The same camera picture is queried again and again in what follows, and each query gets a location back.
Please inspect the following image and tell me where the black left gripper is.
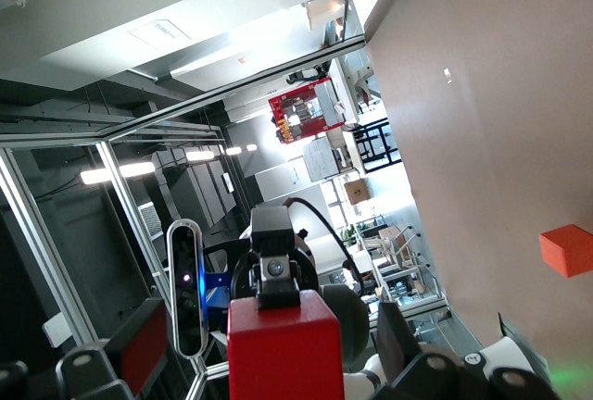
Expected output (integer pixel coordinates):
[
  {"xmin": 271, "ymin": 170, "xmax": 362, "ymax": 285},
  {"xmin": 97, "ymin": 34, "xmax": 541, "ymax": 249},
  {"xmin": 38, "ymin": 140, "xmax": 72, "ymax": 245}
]
[{"xmin": 230, "ymin": 206, "xmax": 322, "ymax": 311}]

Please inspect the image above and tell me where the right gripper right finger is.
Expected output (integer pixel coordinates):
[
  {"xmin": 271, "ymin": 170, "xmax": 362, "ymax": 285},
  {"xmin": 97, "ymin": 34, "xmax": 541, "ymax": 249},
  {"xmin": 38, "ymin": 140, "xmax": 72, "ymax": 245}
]
[{"xmin": 370, "ymin": 302, "xmax": 561, "ymax": 400}]

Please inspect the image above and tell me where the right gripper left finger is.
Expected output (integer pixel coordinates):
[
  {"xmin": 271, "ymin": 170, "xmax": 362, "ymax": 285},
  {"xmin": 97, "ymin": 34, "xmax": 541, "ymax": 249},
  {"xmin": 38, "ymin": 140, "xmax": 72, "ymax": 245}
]
[{"xmin": 0, "ymin": 297, "xmax": 170, "ymax": 400}]

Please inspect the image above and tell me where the red cube block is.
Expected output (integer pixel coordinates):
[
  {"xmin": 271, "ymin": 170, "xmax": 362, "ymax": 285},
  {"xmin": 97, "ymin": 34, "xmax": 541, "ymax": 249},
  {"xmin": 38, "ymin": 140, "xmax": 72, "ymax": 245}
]
[{"xmin": 226, "ymin": 289, "xmax": 345, "ymax": 400}]

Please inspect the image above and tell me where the orange cube block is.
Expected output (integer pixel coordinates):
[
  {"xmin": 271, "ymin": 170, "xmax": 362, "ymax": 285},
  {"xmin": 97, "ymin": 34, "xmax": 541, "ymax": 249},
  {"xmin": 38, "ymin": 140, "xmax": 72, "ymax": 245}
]
[{"xmin": 538, "ymin": 223, "xmax": 593, "ymax": 280}]

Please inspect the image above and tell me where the white board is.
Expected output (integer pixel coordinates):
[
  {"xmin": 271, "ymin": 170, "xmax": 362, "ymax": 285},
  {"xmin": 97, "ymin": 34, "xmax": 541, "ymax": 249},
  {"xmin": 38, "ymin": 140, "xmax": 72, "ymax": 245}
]
[{"xmin": 301, "ymin": 139, "xmax": 338, "ymax": 184}]

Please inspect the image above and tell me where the cardboard box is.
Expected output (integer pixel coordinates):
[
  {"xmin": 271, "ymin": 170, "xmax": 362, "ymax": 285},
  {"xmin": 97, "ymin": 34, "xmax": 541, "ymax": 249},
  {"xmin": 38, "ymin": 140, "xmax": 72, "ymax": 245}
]
[{"xmin": 342, "ymin": 179, "xmax": 374, "ymax": 207}]

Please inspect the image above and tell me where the white office desk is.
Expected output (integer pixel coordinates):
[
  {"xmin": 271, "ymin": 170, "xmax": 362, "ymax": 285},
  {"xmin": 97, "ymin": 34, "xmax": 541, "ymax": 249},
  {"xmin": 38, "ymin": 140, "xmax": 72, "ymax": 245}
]
[{"xmin": 375, "ymin": 226, "xmax": 432, "ymax": 293}]

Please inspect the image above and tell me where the red shelf cart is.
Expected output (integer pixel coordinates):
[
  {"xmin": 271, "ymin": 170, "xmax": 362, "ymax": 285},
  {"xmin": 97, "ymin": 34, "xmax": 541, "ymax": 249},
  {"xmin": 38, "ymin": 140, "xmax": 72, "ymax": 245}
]
[{"xmin": 267, "ymin": 78, "xmax": 347, "ymax": 147}]

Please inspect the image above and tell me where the black grid rack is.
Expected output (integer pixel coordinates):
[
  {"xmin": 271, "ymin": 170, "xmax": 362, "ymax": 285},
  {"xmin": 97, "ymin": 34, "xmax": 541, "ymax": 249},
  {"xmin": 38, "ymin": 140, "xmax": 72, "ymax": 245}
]
[{"xmin": 354, "ymin": 120, "xmax": 405, "ymax": 175}]

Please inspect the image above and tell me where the ceiling strip light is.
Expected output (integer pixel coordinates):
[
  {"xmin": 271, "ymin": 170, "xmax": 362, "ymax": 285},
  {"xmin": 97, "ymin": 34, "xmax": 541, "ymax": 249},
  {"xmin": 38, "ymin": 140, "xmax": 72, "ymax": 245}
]
[{"xmin": 81, "ymin": 161, "xmax": 155, "ymax": 186}]

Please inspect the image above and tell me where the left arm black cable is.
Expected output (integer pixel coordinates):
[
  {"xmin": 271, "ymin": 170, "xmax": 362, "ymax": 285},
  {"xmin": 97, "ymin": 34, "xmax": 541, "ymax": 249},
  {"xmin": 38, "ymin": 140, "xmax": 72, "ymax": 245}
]
[{"xmin": 284, "ymin": 196, "xmax": 367, "ymax": 294}]

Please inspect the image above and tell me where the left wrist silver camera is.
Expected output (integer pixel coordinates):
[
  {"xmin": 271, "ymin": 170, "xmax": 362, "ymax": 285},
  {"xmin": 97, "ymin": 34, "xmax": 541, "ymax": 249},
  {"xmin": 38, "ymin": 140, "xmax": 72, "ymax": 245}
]
[{"xmin": 165, "ymin": 218, "xmax": 208, "ymax": 358}]

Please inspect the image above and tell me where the blue camera mount bracket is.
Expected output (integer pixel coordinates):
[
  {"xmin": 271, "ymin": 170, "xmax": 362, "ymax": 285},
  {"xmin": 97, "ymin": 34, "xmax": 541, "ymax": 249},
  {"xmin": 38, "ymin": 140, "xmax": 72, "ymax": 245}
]
[{"xmin": 203, "ymin": 269, "xmax": 233, "ymax": 323}]

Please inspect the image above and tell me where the aluminium frame post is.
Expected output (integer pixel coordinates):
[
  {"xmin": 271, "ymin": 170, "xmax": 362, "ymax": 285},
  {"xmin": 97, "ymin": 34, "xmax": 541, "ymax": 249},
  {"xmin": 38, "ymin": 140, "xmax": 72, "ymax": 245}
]
[
  {"xmin": 0, "ymin": 147, "xmax": 101, "ymax": 350},
  {"xmin": 95, "ymin": 140, "xmax": 209, "ymax": 400}
]

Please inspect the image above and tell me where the aluminium frame beam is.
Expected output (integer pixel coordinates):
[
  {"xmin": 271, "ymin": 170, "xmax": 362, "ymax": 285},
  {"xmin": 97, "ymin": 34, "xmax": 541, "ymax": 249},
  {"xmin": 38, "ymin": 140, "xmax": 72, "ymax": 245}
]
[{"xmin": 104, "ymin": 33, "xmax": 368, "ymax": 143}]

